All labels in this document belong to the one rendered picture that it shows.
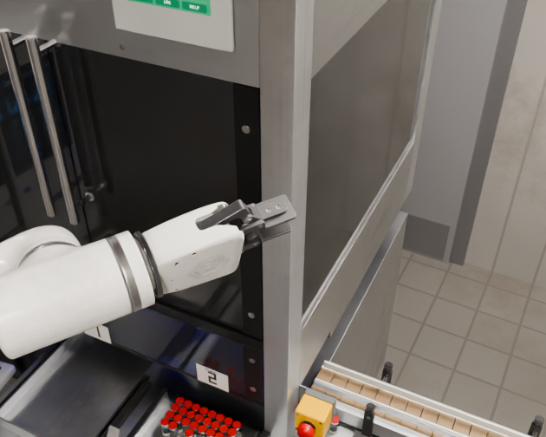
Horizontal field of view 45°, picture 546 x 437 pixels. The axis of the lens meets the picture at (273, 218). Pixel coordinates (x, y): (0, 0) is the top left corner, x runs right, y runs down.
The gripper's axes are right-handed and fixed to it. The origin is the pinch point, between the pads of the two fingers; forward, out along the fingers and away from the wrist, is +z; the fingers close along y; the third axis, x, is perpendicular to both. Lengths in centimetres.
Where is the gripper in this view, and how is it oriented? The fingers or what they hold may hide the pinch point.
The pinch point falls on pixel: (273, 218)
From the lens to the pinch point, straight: 75.6
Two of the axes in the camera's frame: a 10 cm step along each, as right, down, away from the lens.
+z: 8.9, -3.3, 3.3
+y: 1.4, -4.9, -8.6
